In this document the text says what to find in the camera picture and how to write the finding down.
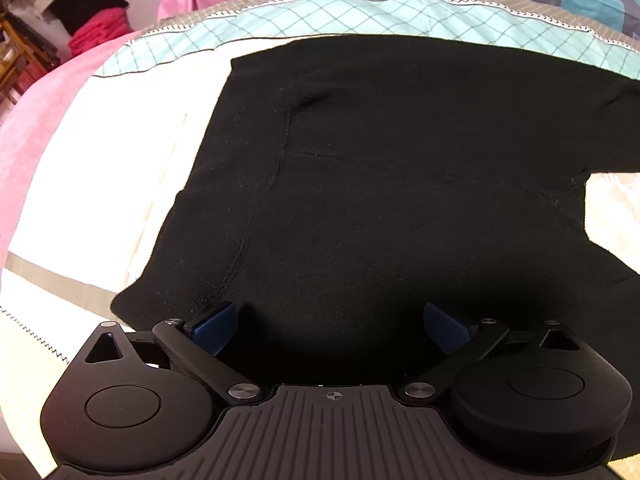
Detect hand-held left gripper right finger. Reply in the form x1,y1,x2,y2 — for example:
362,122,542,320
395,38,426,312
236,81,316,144
399,301,585,405

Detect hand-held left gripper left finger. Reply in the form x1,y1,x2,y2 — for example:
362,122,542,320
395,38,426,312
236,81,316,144
75,301,262,405

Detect black pants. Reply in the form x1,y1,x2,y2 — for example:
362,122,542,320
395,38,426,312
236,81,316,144
109,35,640,386

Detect patterned bed cover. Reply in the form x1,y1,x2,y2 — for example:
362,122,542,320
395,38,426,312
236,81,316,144
0,0,640,480

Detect pink blanket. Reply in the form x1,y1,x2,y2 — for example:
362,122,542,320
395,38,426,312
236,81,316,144
0,30,147,273

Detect red folded clothes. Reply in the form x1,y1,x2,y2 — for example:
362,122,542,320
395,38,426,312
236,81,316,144
67,7,132,57

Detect wooden rack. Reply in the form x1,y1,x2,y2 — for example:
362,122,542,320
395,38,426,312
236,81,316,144
0,2,62,108

